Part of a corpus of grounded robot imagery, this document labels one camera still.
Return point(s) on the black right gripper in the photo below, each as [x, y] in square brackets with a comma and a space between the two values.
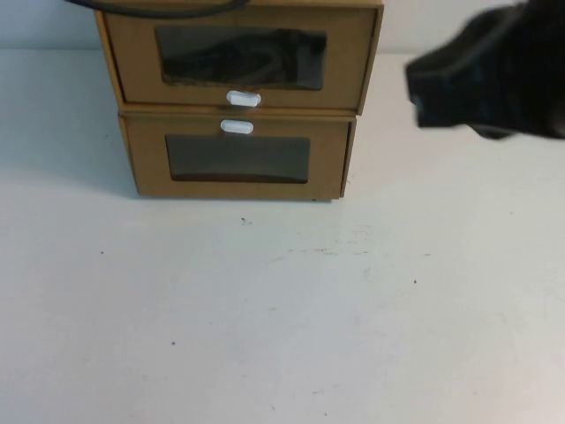
[446, 88]

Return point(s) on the cardboard sleeve of clean-window drawer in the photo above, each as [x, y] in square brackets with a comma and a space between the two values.
[176, 114]

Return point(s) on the cardboard drawer with scuffed window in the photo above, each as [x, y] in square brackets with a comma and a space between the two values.
[132, 66]

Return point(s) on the cardboard drawer with clean window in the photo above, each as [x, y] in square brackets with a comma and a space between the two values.
[145, 176]

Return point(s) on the cardboard sleeve of scuffed-window drawer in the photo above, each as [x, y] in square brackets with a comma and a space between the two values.
[309, 3]

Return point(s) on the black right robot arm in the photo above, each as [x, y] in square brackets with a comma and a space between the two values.
[534, 75]

